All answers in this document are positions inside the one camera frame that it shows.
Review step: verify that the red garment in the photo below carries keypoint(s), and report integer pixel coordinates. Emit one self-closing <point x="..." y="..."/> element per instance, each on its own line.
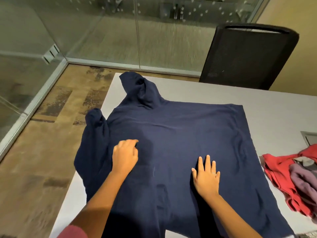
<point x="279" y="175"/>

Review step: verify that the mauve striped t-shirt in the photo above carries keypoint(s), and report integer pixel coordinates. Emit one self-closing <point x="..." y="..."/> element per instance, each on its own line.
<point x="304" y="180"/>

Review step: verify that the metal glass door bracket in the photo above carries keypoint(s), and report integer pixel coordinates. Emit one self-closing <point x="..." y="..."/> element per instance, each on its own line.
<point x="51" y="54"/>

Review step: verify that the black mesh office chair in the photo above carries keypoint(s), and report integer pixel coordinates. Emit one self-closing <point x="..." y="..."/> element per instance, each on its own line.
<point x="247" y="56"/>

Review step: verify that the navy blue hoodie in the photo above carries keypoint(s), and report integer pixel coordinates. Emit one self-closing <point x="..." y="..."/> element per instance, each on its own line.
<point x="185" y="146"/>

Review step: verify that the person's right forearm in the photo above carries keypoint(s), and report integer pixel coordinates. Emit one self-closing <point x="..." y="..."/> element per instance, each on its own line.
<point x="230" y="218"/>

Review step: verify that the person's left hand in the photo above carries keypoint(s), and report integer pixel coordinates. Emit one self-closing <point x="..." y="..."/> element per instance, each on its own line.
<point x="125" y="156"/>

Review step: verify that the person's left pink sleeve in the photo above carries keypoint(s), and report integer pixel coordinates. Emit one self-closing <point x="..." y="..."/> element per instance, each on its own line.
<point x="71" y="232"/>

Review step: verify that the person's left forearm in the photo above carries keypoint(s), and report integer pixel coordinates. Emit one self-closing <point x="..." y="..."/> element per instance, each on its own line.
<point x="96" y="208"/>

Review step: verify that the person's right hand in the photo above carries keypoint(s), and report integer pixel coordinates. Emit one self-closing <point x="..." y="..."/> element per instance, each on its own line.
<point x="205" y="178"/>

